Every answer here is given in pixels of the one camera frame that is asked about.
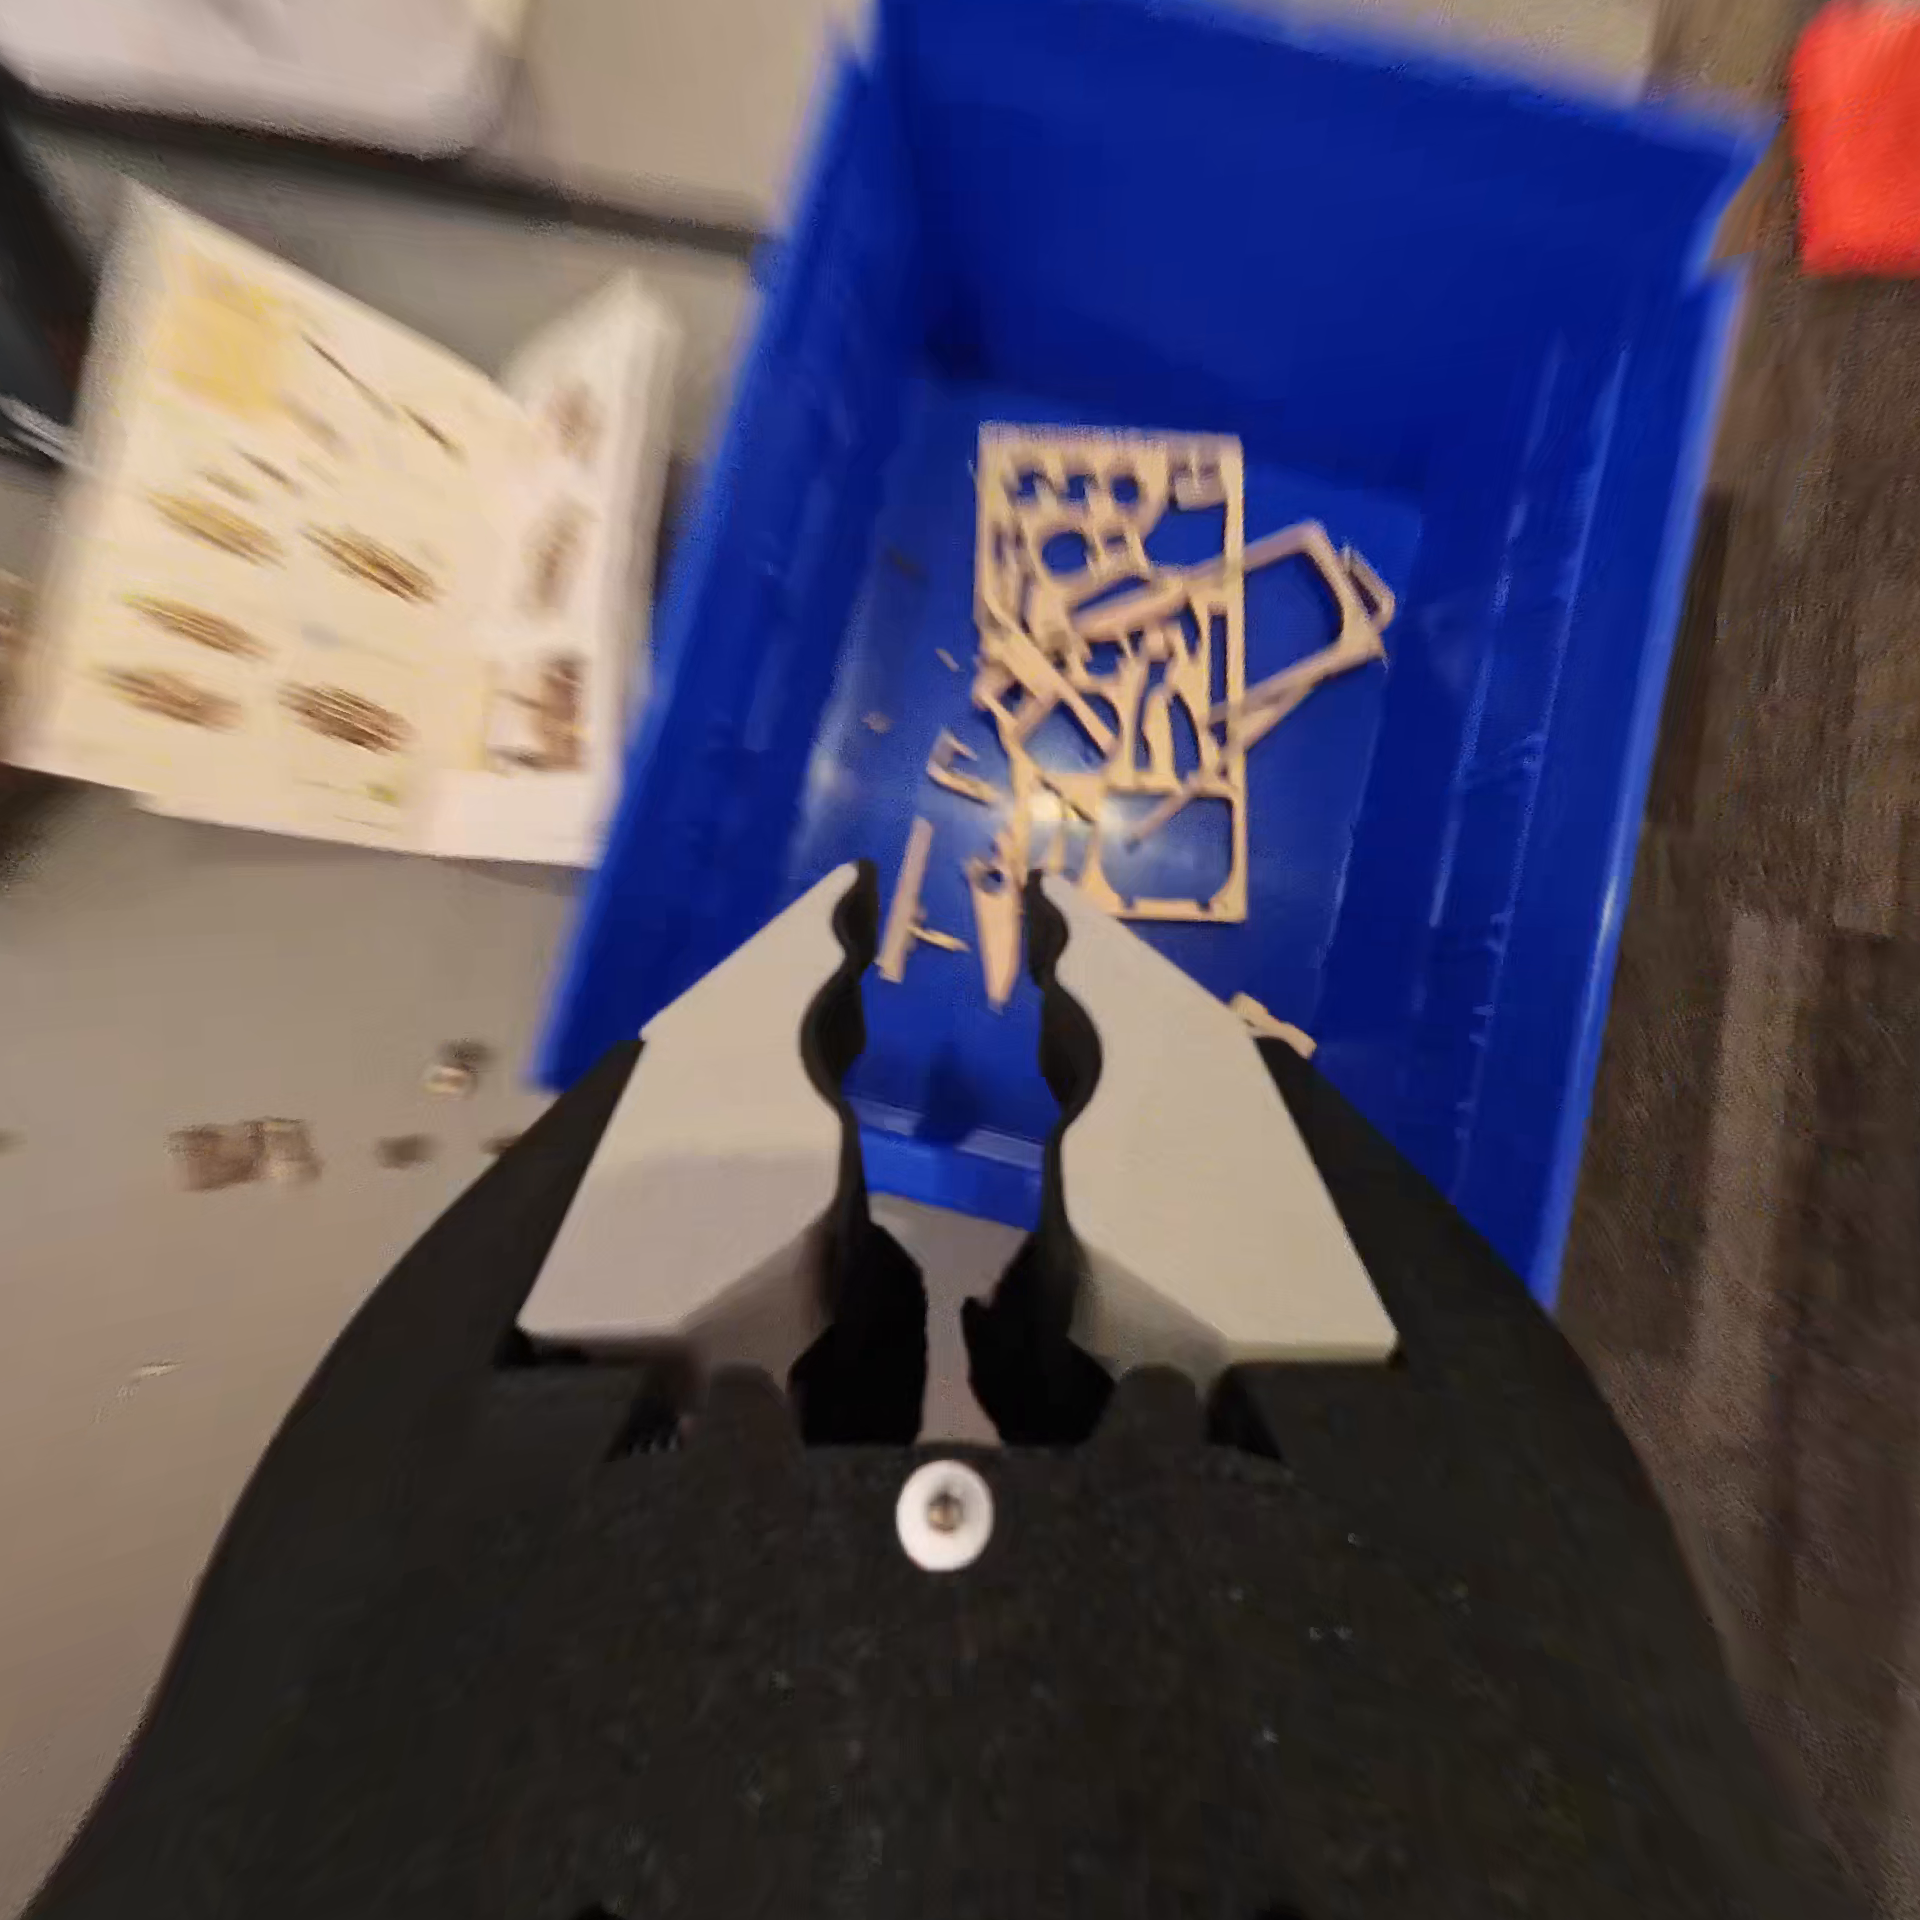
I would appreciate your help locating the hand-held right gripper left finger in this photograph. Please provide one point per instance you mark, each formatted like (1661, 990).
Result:
(704, 1185)

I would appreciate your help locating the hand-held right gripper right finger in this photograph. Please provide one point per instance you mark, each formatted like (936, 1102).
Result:
(1200, 1201)

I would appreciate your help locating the wooden scrap strip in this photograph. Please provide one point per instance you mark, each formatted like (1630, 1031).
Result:
(995, 921)
(905, 902)

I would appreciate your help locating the blue plastic bin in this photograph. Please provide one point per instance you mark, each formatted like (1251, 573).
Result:
(1200, 224)

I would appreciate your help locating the grey desk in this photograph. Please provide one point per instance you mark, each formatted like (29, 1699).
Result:
(225, 975)

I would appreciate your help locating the small wooden scrap piece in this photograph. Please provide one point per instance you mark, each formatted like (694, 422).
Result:
(1276, 1025)

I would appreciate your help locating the small wooden pegs cluster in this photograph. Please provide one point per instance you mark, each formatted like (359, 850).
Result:
(247, 1154)

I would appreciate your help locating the large wooden scrap sheet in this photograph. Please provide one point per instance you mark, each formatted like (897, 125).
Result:
(1224, 721)

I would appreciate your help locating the open instruction booklet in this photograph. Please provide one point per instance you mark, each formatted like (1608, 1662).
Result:
(301, 450)

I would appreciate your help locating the white object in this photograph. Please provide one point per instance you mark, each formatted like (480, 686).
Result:
(270, 61)

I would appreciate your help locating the red object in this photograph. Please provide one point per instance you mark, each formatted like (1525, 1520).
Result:
(1862, 136)

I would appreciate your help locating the wooden scrap frame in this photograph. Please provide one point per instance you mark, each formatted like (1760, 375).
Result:
(1359, 629)

